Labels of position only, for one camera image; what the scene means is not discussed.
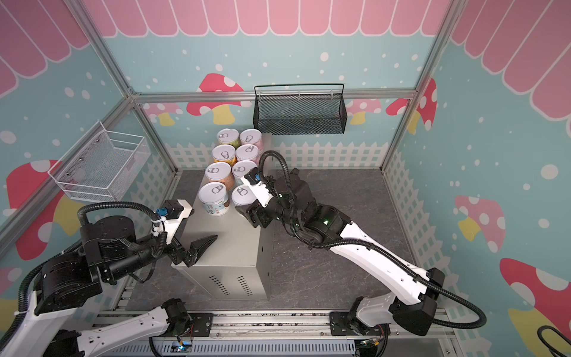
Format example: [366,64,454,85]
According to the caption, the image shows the white wire wall basket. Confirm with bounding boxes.
[48,122,151,203]

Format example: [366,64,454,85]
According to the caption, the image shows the white lid can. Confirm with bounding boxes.
[231,184,257,207]
[232,160,257,184]

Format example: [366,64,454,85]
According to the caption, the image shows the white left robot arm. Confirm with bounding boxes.
[1,199,217,356]

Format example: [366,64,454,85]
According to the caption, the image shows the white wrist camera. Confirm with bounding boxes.
[241,167,274,208]
[152,199,194,245]

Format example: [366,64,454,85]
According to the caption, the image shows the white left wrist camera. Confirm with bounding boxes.
[152,199,194,245]

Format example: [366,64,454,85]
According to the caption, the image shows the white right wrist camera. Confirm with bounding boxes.
[241,167,274,208]

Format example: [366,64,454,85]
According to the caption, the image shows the yellow label can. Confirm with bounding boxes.
[212,144,237,167]

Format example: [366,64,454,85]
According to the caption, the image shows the pink white label can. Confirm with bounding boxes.
[236,144,260,165]

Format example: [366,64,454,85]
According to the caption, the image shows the grey metal cabinet counter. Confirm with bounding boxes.
[171,199,276,300]

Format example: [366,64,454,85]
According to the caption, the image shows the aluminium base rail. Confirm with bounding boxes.
[155,310,462,356]

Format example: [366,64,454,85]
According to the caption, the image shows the grey label can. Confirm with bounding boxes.
[199,182,230,217]

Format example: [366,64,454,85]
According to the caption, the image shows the black mesh wall basket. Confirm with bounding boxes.
[253,83,348,135]

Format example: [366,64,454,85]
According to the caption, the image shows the brown label can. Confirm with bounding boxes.
[205,162,235,191]

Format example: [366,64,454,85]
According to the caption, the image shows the green label can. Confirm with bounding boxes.
[217,129,242,149]

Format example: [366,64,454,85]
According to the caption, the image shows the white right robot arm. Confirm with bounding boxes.
[241,150,487,336]

